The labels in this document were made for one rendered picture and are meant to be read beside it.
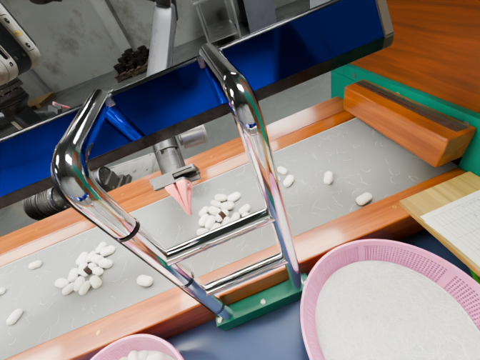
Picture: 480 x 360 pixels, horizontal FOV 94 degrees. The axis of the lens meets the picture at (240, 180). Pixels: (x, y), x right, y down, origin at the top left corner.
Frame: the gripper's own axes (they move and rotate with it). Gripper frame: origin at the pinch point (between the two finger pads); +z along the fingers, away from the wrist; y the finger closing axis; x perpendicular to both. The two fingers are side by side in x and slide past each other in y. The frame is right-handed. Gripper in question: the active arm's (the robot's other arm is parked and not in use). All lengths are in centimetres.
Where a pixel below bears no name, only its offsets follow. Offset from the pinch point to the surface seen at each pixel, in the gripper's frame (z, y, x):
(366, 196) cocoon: 11.2, 37.1, -1.4
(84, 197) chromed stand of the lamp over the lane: -1.2, 0.8, -32.8
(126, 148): -8.9, 0.4, -21.7
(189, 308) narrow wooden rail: 17.4, -4.4, -5.9
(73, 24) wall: -564, -218, 425
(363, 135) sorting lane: -3, 51, 12
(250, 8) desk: -361, 164, 347
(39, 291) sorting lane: 4.4, -45.5, 9.3
